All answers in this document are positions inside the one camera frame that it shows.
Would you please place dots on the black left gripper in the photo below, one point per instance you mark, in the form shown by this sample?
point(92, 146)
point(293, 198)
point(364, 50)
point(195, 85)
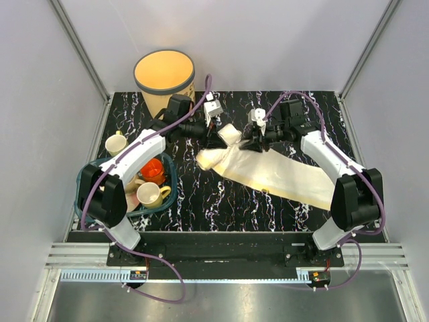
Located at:
point(213, 139)

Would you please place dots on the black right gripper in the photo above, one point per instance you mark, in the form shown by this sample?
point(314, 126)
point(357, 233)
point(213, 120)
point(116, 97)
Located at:
point(255, 141)

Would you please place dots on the white trash bag roll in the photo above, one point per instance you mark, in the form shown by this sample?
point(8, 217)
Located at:
point(269, 172)

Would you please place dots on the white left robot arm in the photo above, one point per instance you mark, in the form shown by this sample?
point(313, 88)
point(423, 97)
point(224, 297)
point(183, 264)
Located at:
point(101, 190)

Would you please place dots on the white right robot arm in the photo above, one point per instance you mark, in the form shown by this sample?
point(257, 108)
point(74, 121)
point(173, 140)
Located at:
point(358, 192)

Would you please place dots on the yellow trash bin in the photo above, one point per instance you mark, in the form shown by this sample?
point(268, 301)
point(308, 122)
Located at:
point(162, 73)

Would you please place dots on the orange black mug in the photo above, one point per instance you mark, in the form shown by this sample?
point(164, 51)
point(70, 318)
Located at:
point(153, 172)

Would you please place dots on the yellow white mug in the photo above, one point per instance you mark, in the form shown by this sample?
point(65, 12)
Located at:
point(152, 196)

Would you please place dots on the light green mug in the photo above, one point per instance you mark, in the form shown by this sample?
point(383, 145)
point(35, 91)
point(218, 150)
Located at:
point(116, 143)

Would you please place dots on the cream pink floral plate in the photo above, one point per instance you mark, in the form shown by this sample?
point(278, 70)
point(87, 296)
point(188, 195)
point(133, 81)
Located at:
point(131, 193)

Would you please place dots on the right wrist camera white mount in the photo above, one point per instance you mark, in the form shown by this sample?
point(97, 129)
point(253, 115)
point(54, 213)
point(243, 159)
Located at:
point(257, 116)

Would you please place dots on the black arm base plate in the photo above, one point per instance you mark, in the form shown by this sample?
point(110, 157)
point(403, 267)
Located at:
point(289, 249)

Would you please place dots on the aluminium front rail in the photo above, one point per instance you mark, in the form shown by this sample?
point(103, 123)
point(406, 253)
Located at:
point(80, 262)

